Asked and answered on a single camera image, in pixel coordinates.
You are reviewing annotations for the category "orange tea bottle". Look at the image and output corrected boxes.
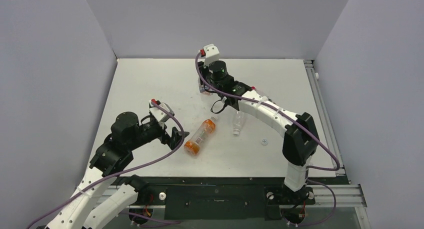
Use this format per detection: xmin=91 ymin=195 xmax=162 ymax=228
xmin=184 ymin=116 xmax=218 ymax=156

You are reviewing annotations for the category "small white bottle cap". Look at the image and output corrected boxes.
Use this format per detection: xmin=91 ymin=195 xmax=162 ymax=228
xmin=261 ymin=138 xmax=268 ymax=146

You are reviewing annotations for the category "clear blue-label bottle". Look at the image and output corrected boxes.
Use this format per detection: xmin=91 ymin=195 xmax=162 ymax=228
xmin=198 ymin=80 xmax=213 ymax=95

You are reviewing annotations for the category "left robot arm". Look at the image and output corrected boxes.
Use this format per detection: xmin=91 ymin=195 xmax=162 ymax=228
xmin=45 ymin=107 xmax=190 ymax=229

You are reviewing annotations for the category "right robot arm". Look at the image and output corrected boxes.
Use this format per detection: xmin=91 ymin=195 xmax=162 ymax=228
xmin=196 ymin=60 xmax=319 ymax=203

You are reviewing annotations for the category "clear crushed bottle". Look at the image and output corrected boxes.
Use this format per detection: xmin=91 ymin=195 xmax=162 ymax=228
xmin=232 ymin=110 xmax=246 ymax=136

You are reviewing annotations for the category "red-cap water bottle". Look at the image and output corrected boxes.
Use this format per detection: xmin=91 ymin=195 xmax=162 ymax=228
xmin=251 ymin=86 xmax=271 ymax=101

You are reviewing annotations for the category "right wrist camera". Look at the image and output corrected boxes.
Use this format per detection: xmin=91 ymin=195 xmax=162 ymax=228
xmin=199 ymin=43 xmax=220 ymax=68

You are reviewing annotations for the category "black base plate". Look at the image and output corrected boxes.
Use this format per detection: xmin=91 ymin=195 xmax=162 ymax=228
xmin=129 ymin=177 xmax=316 ymax=221

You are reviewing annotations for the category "aluminium frame rail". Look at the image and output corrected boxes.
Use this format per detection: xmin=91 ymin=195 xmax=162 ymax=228
xmin=303 ymin=60 xmax=367 ymax=208

